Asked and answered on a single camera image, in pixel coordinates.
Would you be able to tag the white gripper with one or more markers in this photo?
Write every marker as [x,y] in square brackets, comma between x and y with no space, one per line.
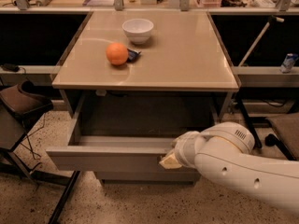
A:
[182,148]

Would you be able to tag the grey top drawer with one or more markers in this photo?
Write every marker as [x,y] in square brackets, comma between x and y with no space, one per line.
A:
[131,131]

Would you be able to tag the grey drawer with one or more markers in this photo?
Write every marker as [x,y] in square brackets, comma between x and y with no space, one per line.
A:
[131,131]
[165,176]

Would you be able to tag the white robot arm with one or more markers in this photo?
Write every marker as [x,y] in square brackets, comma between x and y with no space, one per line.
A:
[222,154]

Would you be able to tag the grey drawer cabinet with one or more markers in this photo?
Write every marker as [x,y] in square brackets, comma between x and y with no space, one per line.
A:
[183,54]

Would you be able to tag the grey bottom drawer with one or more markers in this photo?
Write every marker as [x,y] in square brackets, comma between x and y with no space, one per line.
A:
[165,176]

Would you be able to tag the dark blue snack packet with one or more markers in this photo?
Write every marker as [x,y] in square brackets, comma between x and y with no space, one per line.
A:
[132,55]

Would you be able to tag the orange fruit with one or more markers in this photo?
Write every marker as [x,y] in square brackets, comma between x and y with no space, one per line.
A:
[117,53]

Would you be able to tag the black office chair right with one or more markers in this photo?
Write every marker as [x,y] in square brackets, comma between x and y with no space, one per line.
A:
[285,127]

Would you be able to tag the white bowl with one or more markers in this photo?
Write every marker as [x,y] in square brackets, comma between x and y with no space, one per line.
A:
[138,31]

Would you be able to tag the blue white can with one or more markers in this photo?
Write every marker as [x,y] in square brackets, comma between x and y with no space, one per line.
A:
[289,62]

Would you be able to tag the brown office chair left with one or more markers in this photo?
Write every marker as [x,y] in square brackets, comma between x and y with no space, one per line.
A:
[21,107]

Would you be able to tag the white stick with black tip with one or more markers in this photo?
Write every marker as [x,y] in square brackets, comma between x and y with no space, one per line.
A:
[271,20]

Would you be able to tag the black device on shelf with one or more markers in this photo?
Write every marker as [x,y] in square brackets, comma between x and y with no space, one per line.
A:
[10,67]

